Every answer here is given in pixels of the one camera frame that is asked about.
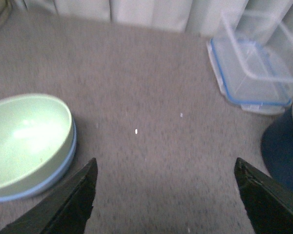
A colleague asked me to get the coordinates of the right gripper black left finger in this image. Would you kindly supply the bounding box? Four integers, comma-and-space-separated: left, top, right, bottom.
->
0, 158, 98, 234

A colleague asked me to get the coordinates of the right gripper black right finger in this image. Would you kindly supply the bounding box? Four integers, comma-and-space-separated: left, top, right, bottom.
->
234, 157, 293, 234

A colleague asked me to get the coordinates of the blue bowl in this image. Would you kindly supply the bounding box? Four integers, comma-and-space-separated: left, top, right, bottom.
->
0, 120, 77, 203

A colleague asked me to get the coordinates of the green bowl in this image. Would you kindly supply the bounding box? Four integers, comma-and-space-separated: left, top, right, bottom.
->
0, 94, 73, 186

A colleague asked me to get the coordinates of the blue-rimmed container lid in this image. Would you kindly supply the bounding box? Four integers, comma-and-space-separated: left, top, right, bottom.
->
207, 39, 292, 116

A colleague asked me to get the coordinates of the clear plastic container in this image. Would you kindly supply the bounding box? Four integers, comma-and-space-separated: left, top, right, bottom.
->
213, 10, 293, 84

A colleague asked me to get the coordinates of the white curtain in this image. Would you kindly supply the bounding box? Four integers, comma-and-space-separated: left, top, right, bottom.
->
14, 0, 293, 36

